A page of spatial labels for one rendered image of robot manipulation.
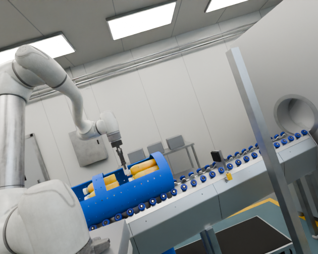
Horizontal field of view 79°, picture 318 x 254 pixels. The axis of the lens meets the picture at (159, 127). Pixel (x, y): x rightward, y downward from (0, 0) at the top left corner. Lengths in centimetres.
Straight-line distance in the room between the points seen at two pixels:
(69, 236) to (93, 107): 417
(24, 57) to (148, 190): 91
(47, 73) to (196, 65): 433
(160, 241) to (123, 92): 376
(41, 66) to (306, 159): 189
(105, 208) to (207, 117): 393
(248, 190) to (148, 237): 77
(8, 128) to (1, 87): 18
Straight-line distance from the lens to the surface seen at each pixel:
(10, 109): 95
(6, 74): 101
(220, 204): 147
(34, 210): 67
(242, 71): 131
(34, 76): 96
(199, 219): 144
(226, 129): 498
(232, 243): 219
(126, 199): 123
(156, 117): 457
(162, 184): 125
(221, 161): 151
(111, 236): 83
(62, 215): 67
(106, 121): 129
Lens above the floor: 138
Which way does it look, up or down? level
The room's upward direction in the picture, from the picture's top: 19 degrees counter-clockwise
